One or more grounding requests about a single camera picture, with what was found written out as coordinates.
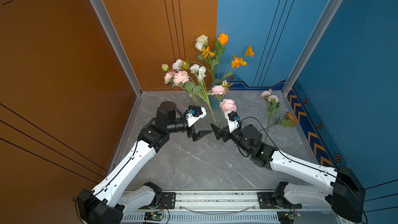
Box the clear ribbed glass vase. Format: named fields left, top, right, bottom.
left=209, top=123, right=224, bottom=149

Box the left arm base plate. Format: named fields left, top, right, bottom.
left=140, top=192, right=176, bottom=210

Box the white pink small flowers stem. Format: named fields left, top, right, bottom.
left=171, top=58, right=217, bottom=125

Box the orange poppy flower stem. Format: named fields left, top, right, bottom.
left=221, top=46, right=255, bottom=80

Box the white rosebud flower stem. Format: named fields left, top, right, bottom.
left=195, top=40, right=214, bottom=82

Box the right circuit board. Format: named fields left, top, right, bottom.
left=277, top=212, right=301, bottom=224

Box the teal ceramic vase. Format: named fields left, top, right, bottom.
left=208, top=78, right=223, bottom=110

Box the left aluminium corner post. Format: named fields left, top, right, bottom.
left=90, top=0, right=142, bottom=96

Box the left green circuit board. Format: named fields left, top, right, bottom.
left=143, top=212, right=165, bottom=224

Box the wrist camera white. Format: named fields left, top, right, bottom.
left=226, top=111, right=240, bottom=133
left=183, top=105, right=207, bottom=128

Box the aluminium corner post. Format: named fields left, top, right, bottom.
left=90, top=0, right=142, bottom=96
left=282, top=0, right=343, bottom=96

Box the pink carnation flower stem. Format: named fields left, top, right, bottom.
left=161, top=63, right=217, bottom=125

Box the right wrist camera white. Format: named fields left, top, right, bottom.
left=226, top=111, right=240, bottom=133

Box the right aluminium corner post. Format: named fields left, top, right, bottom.
left=282, top=0, right=343, bottom=96

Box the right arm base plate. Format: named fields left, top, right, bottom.
left=257, top=192, right=302, bottom=209

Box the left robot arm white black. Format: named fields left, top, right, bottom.
left=73, top=101, right=210, bottom=224

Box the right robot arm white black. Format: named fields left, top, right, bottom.
left=211, top=124, right=366, bottom=223

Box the orange rose flower stem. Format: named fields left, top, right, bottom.
left=211, top=33, right=229, bottom=81

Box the aluminium front rail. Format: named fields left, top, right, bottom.
left=120, top=190, right=350, bottom=224

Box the orange gerbera flower stem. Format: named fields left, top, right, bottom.
left=267, top=112, right=298, bottom=128

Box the white cream rose stem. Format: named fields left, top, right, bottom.
left=195, top=34, right=220, bottom=83

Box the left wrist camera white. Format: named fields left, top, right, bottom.
left=183, top=105, right=207, bottom=128

